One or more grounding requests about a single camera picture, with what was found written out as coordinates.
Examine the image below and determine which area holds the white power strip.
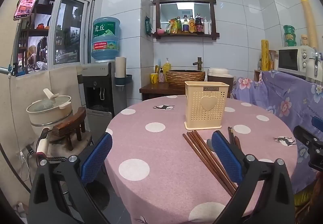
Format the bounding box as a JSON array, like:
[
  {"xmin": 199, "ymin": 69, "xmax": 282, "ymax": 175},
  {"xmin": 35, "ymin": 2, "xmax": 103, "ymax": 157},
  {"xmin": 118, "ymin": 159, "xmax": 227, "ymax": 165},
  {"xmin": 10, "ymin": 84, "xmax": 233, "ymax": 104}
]
[{"xmin": 20, "ymin": 145, "xmax": 34, "ymax": 164}]

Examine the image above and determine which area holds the blue water jug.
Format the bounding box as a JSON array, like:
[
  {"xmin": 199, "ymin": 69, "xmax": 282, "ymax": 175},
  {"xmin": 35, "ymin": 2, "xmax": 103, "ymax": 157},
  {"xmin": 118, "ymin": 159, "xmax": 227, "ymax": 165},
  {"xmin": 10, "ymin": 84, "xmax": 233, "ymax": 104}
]
[{"xmin": 91, "ymin": 17, "xmax": 121, "ymax": 63}]

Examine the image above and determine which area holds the white handheld appliance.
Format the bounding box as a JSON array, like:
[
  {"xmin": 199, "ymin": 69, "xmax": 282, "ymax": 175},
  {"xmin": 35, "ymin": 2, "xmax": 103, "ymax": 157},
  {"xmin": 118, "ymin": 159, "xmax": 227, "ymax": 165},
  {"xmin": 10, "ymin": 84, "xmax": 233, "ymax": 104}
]
[{"xmin": 36, "ymin": 128, "xmax": 51, "ymax": 159}]

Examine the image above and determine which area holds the bronze faucet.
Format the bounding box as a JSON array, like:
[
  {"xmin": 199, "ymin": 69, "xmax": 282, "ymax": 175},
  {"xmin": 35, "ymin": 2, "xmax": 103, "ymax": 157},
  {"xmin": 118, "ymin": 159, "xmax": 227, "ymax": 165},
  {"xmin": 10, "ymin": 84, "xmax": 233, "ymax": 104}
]
[{"xmin": 192, "ymin": 57, "xmax": 203, "ymax": 72}]

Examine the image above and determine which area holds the woven wash basin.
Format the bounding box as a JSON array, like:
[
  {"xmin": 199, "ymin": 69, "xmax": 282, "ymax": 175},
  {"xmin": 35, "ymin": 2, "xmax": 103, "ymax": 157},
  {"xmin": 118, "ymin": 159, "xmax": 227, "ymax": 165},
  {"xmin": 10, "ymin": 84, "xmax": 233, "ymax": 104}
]
[{"xmin": 165, "ymin": 70, "xmax": 205, "ymax": 88}]

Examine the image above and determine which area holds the wooden framed mirror shelf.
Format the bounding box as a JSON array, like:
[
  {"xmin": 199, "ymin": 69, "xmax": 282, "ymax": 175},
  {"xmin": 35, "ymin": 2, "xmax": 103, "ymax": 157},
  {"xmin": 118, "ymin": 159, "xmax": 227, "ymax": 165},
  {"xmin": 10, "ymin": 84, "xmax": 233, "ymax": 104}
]
[{"xmin": 153, "ymin": 0, "xmax": 220, "ymax": 39}]

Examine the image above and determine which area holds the brown wooden chopstick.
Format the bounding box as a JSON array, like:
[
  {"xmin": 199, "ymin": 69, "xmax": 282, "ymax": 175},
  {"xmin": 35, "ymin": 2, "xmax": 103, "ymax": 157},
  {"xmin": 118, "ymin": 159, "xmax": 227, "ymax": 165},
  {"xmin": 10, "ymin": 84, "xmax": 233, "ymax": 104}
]
[
  {"xmin": 187, "ymin": 133, "xmax": 236, "ymax": 191},
  {"xmin": 194, "ymin": 130, "xmax": 217, "ymax": 157},
  {"xmin": 182, "ymin": 134, "xmax": 234, "ymax": 196},
  {"xmin": 190, "ymin": 131, "xmax": 238, "ymax": 188}
]

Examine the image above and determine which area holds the wooden condiment rack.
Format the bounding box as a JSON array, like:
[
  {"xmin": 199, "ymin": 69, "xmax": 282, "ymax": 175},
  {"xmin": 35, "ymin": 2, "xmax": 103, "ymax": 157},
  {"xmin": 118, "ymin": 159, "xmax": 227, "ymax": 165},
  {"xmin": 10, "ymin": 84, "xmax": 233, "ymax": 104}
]
[{"xmin": 268, "ymin": 50, "xmax": 278, "ymax": 71}]

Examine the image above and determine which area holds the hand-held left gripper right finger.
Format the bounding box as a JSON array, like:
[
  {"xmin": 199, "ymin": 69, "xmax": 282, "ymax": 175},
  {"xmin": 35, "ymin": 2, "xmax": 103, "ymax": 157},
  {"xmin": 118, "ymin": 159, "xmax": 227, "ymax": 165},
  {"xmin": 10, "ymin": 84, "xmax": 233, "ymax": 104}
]
[{"xmin": 211, "ymin": 130, "xmax": 296, "ymax": 224}]

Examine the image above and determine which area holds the cream cooking pot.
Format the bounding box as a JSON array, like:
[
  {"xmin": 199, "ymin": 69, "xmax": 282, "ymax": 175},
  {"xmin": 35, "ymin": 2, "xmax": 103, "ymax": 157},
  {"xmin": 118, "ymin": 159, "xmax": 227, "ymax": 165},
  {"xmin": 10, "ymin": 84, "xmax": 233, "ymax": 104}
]
[{"xmin": 26, "ymin": 89, "xmax": 73, "ymax": 133}]

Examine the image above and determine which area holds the purple floral cloth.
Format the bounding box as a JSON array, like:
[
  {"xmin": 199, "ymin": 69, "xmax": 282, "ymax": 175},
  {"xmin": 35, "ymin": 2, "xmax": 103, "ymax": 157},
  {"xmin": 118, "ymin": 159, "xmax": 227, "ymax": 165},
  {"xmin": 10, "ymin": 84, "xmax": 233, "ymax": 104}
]
[{"xmin": 231, "ymin": 70, "xmax": 323, "ymax": 194}]

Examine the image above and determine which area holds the yellow seasoning packet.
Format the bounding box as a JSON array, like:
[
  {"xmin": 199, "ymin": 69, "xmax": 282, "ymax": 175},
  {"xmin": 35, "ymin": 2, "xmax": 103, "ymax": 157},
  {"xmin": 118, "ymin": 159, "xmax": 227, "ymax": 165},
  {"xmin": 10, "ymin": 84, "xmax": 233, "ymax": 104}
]
[{"xmin": 167, "ymin": 19, "xmax": 178, "ymax": 34}]

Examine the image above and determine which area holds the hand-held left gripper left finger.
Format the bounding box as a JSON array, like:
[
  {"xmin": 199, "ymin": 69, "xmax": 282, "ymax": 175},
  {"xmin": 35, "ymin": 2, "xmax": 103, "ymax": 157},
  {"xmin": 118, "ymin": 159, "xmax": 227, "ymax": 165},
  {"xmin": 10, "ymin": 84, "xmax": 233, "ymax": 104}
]
[{"xmin": 29, "ymin": 132, "xmax": 113, "ymax": 224}]

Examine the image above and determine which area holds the yellow corrugated hose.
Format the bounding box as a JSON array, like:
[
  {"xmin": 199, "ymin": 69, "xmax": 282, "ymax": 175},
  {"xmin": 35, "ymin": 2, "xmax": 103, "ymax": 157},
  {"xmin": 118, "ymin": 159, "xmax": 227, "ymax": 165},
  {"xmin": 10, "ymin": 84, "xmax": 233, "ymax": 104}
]
[{"xmin": 298, "ymin": 0, "xmax": 320, "ymax": 48}]

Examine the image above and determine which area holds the dark wooden stool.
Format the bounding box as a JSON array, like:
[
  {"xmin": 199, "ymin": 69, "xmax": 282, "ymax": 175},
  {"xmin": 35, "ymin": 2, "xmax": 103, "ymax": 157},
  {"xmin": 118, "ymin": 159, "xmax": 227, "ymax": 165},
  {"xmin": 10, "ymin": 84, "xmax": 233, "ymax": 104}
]
[{"xmin": 52, "ymin": 107, "xmax": 87, "ymax": 151}]

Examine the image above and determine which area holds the yellow wrap roll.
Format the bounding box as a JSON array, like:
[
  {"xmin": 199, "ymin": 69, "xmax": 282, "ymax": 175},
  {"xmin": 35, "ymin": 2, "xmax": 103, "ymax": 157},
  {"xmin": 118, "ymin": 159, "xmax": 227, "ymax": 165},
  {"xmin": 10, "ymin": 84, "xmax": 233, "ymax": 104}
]
[{"xmin": 261, "ymin": 39, "xmax": 270, "ymax": 72}]

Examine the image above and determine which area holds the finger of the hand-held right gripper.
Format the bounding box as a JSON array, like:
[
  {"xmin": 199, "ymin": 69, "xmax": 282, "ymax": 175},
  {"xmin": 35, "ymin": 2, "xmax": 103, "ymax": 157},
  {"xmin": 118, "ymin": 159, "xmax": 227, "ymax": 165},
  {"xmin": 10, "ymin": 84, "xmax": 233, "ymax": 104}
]
[
  {"xmin": 293, "ymin": 125, "xmax": 317, "ymax": 149},
  {"xmin": 311, "ymin": 116, "xmax": 323, "ymax": 129}
]

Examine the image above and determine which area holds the dark sauce bottle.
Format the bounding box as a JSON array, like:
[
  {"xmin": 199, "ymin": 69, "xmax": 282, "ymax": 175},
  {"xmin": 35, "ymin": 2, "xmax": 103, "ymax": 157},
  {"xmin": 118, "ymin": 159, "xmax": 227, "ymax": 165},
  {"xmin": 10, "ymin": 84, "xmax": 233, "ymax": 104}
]
[{"xmin": 195, "ymin": 14, "xmax": 205, "ymax": 34}]

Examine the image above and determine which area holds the white microwave oven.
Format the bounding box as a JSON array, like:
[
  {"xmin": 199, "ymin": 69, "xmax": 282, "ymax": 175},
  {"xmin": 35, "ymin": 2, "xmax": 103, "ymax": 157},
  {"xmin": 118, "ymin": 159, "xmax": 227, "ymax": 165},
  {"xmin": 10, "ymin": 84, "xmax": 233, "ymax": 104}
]
[{"xmin": 278, "ymin": 47, "xmax": 316, "ymax": 79}]

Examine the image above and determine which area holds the paper towel roll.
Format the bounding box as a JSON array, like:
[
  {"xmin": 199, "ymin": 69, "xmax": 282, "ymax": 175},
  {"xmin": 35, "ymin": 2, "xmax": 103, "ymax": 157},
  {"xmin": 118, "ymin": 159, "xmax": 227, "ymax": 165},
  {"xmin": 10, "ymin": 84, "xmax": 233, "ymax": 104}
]
[{"xmin": 115, "ymin": 56, "xmax": 127, "ymax": 79}]

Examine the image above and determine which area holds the blue paper roll holder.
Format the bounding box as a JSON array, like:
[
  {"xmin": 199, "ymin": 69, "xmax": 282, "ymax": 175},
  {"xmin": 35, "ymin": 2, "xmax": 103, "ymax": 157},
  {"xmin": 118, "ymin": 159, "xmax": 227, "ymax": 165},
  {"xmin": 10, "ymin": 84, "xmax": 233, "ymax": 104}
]
[{"xmin": 114, "ymin": 74, "xmax": 133, "ymax": 87}]

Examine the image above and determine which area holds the beige plastic utensil holder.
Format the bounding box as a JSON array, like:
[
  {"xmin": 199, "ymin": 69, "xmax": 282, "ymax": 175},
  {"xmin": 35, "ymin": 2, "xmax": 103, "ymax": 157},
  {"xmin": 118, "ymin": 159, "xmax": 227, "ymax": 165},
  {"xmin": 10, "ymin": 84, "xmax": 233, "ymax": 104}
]
[{"xmin": 184, "ymin": 81, "xmax": 230, "ymax": 130}]

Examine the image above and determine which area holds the green hanging packet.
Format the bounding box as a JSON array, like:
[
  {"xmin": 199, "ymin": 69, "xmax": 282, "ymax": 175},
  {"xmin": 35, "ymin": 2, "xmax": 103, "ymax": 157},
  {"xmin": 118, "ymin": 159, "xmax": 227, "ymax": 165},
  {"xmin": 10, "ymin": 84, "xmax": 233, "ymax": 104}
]
[{"xmin": 145, "ymin": 15, "xmax": 153, "ymax": 36}]

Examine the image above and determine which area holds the grey plastic spoon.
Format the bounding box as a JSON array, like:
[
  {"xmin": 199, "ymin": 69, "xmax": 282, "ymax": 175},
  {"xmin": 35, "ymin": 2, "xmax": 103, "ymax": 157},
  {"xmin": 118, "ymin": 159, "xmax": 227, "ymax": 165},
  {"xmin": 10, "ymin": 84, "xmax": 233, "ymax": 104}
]
[{"xmin": 206, "ymin": 138, "xmax": 217, "ymax": 153}]

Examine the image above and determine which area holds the yellow soap pump bottle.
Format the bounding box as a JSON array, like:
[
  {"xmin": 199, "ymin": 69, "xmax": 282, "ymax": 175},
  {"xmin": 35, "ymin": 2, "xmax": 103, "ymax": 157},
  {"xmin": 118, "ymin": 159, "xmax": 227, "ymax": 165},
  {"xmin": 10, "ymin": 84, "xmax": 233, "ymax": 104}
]
[{"xmin": 163, "ymin": 58, "xmax": 172, "ymax": 76}]

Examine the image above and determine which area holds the wooden vanity cabinet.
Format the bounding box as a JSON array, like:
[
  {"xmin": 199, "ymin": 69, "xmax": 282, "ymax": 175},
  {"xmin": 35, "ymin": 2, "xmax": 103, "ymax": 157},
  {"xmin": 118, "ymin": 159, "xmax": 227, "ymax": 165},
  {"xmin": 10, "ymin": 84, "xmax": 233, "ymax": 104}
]
[{"xmin": 139, "ymin": 82, "xmax": 187, "ymax": 101}]

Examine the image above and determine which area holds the smartphone with lit screen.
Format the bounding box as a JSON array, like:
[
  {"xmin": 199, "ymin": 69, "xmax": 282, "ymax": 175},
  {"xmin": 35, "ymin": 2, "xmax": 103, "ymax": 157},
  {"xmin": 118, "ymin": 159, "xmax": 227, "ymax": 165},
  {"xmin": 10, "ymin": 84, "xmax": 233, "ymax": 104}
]
[{"xmin": 13, "ymin": 0, "xmax": 45, "ymax": 21}]

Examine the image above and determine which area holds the sliding glass window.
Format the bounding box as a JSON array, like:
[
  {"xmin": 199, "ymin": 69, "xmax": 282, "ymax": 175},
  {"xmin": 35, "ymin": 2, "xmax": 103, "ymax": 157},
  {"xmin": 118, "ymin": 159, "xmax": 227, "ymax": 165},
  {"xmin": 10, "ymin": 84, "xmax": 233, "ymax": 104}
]
[{"xmin": 15, "ymin": 0, "xmax": 96, "ymax": 77}]

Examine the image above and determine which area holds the grey water dispenser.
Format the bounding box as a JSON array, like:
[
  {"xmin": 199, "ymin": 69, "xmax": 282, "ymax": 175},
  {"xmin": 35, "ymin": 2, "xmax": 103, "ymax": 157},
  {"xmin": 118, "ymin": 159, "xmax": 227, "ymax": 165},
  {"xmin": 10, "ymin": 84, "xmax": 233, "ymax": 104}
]
[{"xmin": 81, "ymin": 61, "xmax": 127, "ymax": 136}]

